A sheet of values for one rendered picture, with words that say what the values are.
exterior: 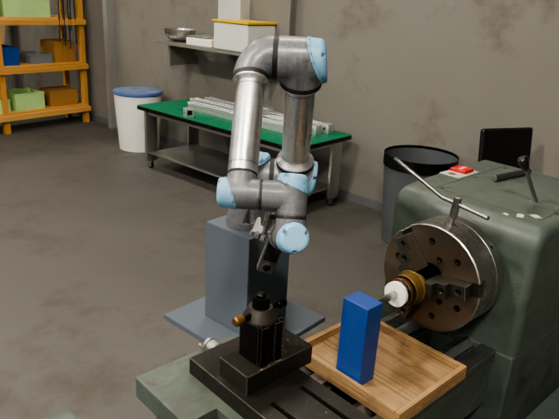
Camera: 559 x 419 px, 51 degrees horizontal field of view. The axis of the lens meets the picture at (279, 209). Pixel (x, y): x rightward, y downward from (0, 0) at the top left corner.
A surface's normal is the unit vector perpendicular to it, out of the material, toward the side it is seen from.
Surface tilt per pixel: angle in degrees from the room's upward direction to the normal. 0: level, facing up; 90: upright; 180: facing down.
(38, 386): 0
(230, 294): 90
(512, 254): 90
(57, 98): 90
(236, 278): 90
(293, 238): 70
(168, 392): 0
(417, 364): 0
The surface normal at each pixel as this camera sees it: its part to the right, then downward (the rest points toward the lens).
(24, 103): 0.78, 0.26
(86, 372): 0.05, -0.94
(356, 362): -0.73, 0.20
